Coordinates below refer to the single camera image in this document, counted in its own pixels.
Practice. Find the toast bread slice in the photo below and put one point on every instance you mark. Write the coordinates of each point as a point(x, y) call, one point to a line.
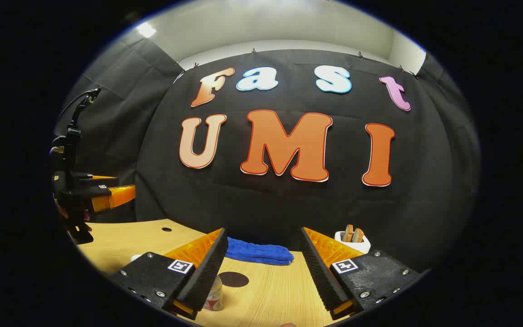
point(347, 233)
point(358, 235)

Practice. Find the dark brown round coaster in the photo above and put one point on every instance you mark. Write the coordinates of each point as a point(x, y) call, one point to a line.
point(234, 279)

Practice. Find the silver water bottle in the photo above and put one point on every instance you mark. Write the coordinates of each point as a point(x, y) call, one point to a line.
point(215, 295)

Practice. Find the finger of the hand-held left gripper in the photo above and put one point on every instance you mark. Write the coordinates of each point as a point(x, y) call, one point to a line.
point(118, 195)
point(98, 180)

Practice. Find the dark grey side cloth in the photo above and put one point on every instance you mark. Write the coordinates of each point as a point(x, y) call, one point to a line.
point(120, 113)

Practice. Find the white toaster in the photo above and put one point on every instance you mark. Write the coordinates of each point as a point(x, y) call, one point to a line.
point(357, 247)

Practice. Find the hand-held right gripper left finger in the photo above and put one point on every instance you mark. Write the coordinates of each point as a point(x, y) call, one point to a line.
point(207, 277)

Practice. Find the blue folded towel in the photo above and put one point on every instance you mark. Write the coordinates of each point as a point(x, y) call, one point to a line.
point(257, 252)

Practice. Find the ceiling light panel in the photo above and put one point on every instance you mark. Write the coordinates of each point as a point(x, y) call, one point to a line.
point(146, 30)

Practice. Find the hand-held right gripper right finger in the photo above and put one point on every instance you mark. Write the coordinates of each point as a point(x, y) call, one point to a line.
point(320, 272)

